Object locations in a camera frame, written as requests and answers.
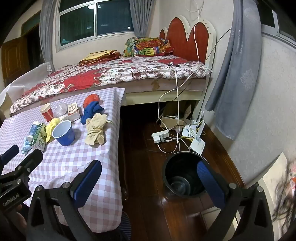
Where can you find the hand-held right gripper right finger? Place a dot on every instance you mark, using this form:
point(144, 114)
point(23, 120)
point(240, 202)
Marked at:
point(210, 183)

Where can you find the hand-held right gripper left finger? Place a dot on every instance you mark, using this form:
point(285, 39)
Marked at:
point(89, 184)

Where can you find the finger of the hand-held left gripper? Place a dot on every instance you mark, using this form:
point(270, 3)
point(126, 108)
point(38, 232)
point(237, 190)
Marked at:
point(33, 160)
point(9, 152)

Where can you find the green and white carton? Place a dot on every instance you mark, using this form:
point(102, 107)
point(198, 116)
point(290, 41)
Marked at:
point(40, 139)

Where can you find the small white bottle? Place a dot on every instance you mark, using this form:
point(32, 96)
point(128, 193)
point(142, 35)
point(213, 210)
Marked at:
point(33, 128)

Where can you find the black trash bin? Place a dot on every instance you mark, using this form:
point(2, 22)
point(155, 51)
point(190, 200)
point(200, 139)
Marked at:
point(175, 166)

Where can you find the blue cup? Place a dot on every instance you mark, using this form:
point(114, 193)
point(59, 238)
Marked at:
point(66, 139)

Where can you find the yellow cloth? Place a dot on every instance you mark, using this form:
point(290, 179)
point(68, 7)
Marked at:
point(52, 125)

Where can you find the red paper cup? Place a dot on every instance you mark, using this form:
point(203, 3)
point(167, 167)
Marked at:
point(47, 113)

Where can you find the white tissue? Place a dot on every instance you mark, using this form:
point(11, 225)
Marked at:
point(63, 118)

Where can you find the beige cloth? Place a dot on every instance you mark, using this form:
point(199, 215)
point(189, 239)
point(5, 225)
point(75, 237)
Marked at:
point(96, 129)

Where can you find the clear plastic bag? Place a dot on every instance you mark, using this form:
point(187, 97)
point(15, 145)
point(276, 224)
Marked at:
point(59, 110)

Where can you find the red and white carton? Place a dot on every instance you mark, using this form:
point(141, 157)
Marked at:
point(73, 111)

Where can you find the red plastic bag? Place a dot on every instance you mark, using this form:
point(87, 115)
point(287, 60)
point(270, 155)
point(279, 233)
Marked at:
point(90, 99)

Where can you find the person's left hand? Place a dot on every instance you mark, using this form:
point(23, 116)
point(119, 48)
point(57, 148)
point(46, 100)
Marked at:
point(15, 219)

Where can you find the pink checkered tablecloth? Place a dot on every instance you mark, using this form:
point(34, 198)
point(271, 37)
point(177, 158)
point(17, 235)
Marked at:
point(69, 162)

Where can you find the white router with antennas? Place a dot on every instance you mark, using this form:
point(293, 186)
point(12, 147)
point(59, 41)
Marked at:
point(197, 144)

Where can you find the blue striped cloth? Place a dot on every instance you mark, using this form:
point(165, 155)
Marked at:
point(126, 226)

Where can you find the white modem box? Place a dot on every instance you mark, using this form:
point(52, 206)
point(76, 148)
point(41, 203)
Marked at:
point(187, 131)

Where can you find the white power strip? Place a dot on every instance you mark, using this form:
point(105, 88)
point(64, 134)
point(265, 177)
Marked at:
point(159, 135)

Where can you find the white plastic sheet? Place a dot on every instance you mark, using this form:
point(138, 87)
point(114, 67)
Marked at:
point(20, 81)

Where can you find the cardboard box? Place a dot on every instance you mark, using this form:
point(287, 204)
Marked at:
point(170, 120)

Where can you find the wooden door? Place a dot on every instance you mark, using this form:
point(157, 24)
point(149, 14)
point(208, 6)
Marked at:
point(13, 58)

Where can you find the bed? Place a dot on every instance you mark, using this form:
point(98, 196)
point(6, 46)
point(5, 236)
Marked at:
point(166, 84)

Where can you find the grey patterned curtain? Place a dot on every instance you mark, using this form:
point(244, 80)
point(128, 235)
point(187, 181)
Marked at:
point(238, 69)

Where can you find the folded yellow red blanket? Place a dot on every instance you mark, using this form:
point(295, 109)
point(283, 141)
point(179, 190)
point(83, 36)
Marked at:
point(99, 56)

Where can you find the large window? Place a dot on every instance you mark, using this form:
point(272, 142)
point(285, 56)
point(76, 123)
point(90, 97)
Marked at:
point(78, 23)

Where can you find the red heart-shaped headboard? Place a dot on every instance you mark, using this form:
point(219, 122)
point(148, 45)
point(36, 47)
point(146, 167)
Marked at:
point(182, 37)

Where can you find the colourful pillow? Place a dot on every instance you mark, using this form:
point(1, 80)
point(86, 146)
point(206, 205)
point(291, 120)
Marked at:
point(148, 46)

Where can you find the small window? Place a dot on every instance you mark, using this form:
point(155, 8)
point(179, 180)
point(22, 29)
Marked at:
point(268, 14)

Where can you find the wall poster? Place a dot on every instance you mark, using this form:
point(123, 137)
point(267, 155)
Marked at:
point(275, 176)

